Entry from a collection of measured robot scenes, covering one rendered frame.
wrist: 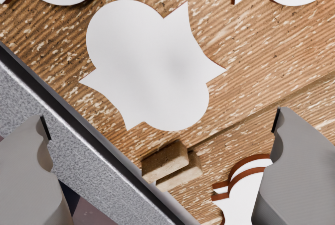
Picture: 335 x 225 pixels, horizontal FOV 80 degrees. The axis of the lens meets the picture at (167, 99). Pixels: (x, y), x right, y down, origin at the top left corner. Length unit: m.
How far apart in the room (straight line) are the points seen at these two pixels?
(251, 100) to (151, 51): 0.12
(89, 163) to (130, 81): 0.16
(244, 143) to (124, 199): 0.21
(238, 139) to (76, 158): 0.22
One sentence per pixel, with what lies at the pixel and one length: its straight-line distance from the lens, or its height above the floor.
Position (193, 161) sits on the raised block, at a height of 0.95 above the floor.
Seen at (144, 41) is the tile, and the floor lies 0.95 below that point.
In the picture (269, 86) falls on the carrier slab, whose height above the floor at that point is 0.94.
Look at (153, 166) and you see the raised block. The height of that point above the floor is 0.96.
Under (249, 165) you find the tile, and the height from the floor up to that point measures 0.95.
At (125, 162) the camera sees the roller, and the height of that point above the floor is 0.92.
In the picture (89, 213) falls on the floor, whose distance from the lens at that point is 2.19.
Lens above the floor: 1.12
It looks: 62 degrees down
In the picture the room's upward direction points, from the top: 176 degrees clockwise
